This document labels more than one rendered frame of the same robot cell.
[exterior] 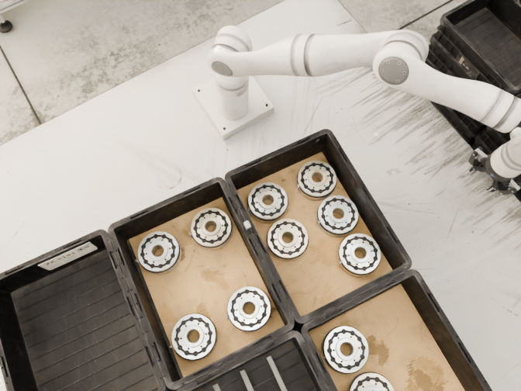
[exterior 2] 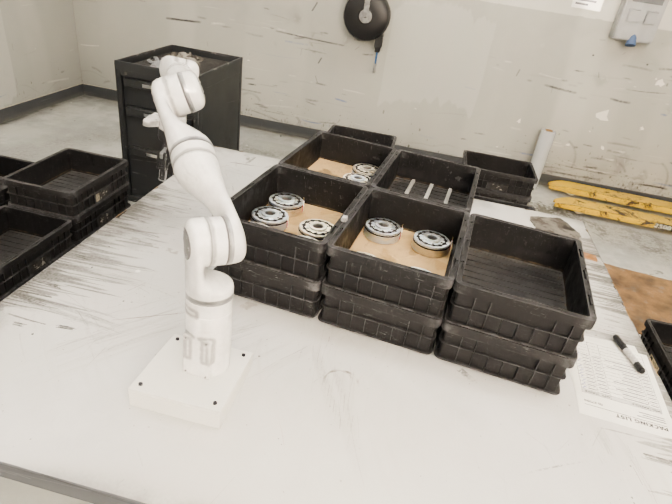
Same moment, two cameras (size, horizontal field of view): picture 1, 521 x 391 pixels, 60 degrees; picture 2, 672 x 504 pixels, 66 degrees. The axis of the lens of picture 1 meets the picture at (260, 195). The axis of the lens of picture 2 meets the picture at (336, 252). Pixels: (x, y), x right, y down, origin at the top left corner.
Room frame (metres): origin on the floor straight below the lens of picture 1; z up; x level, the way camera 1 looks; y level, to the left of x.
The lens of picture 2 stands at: (1.22, 0.75, 1.52)
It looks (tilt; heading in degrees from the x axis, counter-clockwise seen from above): 30 degrees down; 219
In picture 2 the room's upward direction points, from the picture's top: 9 degrees clockwise
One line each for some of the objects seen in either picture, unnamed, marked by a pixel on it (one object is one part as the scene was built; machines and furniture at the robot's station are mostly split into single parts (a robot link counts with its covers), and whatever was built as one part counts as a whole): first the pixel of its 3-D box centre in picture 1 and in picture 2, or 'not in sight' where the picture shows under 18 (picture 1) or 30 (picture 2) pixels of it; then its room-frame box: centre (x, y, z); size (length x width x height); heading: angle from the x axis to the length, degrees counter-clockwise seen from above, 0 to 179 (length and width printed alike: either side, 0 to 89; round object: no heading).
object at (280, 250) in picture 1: (288, 238); (317, 228); (0.29, -0.06, 0.86); 0.10 x 0.10 x 0.01
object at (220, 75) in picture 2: not in sight; (185, 138); (-0.40, -1.79, 0.45); 0.60 x 0.45 x 0.90; 31
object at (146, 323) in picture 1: (198, 275); (404, 231); (0.19, 0.15, 0.92); 0.40 x 0.30 x 0.02; 25
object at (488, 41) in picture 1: (479, 71); not in sight; (1.12, -0.92, 0.37); 0.40 x 0.30 x 0.45; 31
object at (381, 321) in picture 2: not in sight; (393, 281); (0.19, 0.15, 0.76); 0.40 x 0.30 x 0.12; 25
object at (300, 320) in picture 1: (314, 219); (296, 202); (0.32, -0.13, 0.92); 0.40 x 0.30 x 0.02; 25
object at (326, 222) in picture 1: (338, 214); (269, 214); (0.35, -0.19, 0.86); 0.10 x 0.10 x 0.01
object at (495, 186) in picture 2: not in sight; (488, 200); (-1.51, -0.36, 0.37); 0.40 x 0.30 x 0.45; 121
